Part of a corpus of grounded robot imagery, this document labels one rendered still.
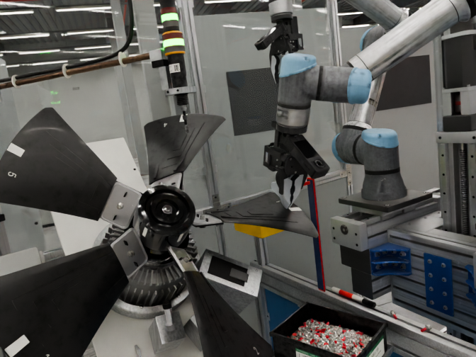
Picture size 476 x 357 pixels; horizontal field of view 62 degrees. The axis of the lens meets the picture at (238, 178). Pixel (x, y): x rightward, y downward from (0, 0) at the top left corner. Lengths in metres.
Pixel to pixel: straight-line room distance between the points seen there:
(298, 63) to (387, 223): 0.73
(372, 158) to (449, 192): 0.25
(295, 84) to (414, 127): 4.31
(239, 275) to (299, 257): 1.16
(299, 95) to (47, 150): 0.54
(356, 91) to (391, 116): 4.06
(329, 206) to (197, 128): 1.30
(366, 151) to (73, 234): 0.95
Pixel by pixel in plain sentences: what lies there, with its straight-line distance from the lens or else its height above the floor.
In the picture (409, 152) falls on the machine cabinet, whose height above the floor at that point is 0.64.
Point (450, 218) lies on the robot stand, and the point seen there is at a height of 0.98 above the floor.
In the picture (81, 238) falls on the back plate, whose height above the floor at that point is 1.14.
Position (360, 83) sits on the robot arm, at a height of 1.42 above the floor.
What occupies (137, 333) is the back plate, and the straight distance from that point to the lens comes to 1.02.
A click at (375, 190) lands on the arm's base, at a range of 1.43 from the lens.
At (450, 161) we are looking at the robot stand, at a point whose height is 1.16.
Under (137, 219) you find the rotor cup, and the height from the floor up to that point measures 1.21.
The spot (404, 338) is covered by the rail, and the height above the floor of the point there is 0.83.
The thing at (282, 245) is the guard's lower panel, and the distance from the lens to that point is 2.03.
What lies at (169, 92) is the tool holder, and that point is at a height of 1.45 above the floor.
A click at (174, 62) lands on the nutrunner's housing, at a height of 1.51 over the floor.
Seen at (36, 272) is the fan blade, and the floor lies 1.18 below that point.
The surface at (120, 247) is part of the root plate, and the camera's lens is 0.82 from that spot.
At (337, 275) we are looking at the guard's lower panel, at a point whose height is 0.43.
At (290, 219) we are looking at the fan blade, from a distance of 0.95.
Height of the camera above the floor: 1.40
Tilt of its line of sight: 10 degrees down
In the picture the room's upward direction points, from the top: 8 degrees counter-clockwise
